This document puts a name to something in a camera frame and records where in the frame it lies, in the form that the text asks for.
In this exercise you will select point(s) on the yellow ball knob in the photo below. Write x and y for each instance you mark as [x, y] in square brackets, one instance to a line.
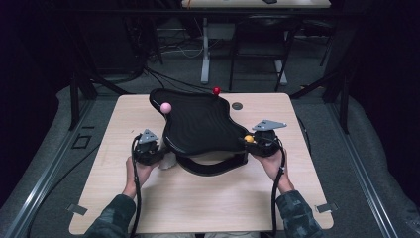
[249, 139]

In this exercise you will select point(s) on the black tray base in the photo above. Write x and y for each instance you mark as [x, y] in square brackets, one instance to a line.
[204, 170]

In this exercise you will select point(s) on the black wavy tray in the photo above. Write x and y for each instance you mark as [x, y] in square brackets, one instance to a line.
[198, 125]

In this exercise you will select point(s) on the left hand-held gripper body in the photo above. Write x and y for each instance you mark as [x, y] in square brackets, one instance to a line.
[147, 152]

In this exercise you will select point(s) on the black metal stand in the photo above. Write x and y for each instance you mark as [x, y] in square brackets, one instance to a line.
[74, 99]
[344, 105]

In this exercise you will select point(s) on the metal floor rail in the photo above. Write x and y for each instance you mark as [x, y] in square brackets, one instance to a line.
[363, 185]
[36, 198]

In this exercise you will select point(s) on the small black device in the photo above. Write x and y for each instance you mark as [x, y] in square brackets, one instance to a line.
[270, 1]

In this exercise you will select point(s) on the person's left hand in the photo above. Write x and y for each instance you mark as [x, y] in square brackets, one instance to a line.
[138, 175]

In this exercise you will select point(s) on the white table leg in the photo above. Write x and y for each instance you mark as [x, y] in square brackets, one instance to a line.
[205, 59]

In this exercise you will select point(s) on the person's right hand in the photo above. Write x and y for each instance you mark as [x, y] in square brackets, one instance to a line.
[277, 168]

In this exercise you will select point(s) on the round grey table grommet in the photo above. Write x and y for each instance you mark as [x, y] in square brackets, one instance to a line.
[237, 106]

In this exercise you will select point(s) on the beige cloth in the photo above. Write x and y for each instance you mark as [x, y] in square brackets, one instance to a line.
[167, 162]

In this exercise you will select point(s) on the black chair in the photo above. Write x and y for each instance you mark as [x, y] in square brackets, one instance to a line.
[264, 23]

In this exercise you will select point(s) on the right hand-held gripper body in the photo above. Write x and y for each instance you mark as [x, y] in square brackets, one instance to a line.
[265, 143]

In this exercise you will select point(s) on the square floor socket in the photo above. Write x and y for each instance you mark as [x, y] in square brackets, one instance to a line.
[81, 141]

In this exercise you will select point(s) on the red ball knob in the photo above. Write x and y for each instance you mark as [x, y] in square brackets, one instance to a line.
[216, 90]

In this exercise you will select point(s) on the pink ball knob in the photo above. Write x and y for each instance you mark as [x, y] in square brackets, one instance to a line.
[166, 107]

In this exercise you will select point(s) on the metal table bracket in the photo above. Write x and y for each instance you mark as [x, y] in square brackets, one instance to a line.
[76, 209]
[326, 207]

